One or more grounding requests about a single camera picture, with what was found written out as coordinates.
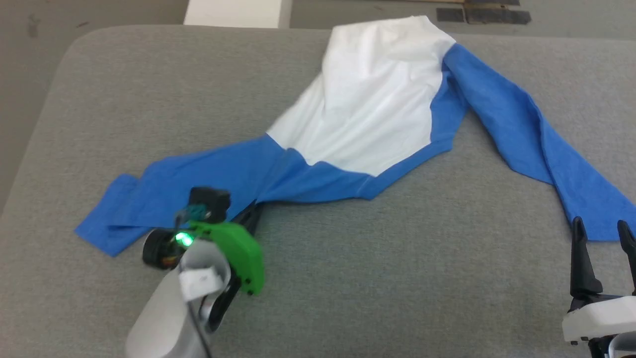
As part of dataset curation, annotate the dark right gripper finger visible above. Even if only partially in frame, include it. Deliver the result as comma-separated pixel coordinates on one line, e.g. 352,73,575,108
617,220,636,295
570,216,604,299

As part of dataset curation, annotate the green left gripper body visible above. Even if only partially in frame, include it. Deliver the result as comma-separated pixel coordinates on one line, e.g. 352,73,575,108
143,221,265,297

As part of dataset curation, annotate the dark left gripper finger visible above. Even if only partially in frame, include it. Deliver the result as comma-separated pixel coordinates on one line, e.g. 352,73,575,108
231,201,263,235

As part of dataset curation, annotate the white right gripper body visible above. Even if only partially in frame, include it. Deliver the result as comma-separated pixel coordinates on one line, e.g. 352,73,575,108
561,293,636,345

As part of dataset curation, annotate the white and blue shirt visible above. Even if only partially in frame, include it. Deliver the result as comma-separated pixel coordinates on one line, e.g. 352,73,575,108
75,15,636,258

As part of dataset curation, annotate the white box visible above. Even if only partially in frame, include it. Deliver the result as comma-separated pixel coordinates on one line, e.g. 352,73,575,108
183,0,294,29

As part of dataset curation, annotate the large black floor mat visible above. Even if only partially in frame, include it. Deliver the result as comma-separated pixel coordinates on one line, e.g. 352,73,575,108
464,0,532,25

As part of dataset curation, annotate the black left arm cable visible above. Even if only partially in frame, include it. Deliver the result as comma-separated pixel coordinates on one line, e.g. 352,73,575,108
175,205,209,225

